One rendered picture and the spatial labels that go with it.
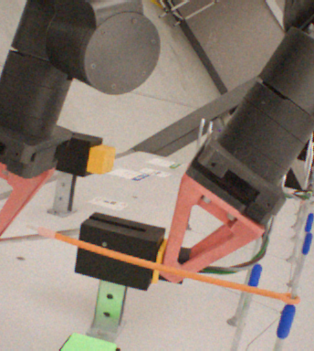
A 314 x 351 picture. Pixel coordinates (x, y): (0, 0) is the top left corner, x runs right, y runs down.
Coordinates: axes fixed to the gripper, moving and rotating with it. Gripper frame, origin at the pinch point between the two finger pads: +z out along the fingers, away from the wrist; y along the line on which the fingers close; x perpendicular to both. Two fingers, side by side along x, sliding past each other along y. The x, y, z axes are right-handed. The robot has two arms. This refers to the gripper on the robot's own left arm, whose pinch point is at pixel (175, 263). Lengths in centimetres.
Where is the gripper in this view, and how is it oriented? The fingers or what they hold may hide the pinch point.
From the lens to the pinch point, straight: 48.9
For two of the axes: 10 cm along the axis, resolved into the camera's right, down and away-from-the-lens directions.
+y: 1.2, -1.6, 9.8
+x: -8.2, -5.7, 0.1
